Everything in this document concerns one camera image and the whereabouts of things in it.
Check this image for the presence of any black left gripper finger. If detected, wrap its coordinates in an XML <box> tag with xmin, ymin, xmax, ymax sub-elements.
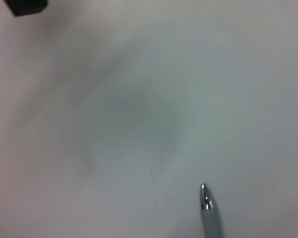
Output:
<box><xmin>4</xmin><ymin>0</ymin><xmax>48</xmax><ymax>17</ymax></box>

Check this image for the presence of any clear grey ballpoint pen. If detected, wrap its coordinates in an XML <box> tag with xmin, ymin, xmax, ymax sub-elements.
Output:
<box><xmin>200</xmin><ymin>183</ymin><xmax>225</xmax><ymax>238</ymax></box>

